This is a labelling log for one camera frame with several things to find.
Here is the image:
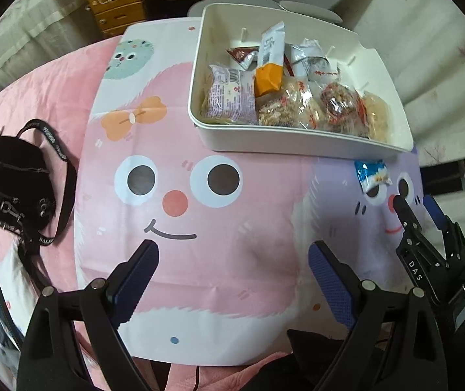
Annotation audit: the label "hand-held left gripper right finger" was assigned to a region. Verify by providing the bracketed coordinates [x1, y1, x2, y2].
[308, 239, 449, 391]

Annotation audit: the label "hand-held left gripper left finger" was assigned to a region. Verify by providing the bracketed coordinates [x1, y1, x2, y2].
[16, 239, 160, 391]

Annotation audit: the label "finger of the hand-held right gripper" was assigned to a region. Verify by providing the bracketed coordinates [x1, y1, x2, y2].
[426, 195, 465, 269]
[393, 195, 447, 306]

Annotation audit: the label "blue and white snack packet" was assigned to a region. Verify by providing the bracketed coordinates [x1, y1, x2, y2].
[354, 160, 392, 193]

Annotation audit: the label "large clear rice cake packet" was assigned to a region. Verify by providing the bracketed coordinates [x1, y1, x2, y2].
[355, 92, 392, 143]

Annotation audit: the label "nut bar clear packet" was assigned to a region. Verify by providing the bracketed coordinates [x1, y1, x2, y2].
[320, 81, 366, 135]

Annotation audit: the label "white plastic storage bin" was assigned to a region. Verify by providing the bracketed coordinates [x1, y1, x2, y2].
[187, 3, 414, 157]

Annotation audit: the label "clear granola snack bag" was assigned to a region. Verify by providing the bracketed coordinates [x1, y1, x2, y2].
[257, 77, 325, 130]

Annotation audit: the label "red and white snack packet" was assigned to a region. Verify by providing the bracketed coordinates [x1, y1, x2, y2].
[283, 51, 343, 88]

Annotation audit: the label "white and yellow snack packet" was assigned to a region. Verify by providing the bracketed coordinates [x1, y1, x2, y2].
[255, 22, 286, 97]

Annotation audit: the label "clear purple print snack packet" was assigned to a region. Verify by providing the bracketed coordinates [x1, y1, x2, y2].
[206, 63, 258, 125]

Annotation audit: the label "dark brown snack packet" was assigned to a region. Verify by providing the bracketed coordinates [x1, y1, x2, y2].
[226, 45, 260, 70]

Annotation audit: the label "cartoon printed table mat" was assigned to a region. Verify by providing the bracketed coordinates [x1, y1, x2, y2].
[73, 16, 425, 365]

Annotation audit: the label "person's black trousers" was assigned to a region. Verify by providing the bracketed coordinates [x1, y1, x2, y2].
[253, 328, 380, 391]

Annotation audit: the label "printed white cloth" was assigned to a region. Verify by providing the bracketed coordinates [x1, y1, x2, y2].
[0, 248, 33, 375]

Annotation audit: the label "person's pink garment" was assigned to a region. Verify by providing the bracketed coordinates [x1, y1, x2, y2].
[147, 358, 266, 391]

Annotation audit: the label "white leaf print curtain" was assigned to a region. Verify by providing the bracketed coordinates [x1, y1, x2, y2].
[330, 0, 465, 375]

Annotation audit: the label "pink blanket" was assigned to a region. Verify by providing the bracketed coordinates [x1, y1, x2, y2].
[0, 35, 127, 391]

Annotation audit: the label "wooden desk with drawers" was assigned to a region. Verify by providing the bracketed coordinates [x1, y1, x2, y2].
[78, 0, 266, 36]

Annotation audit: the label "black handbag with strap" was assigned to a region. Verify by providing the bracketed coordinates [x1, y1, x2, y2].
[0, 119, 79, 294]

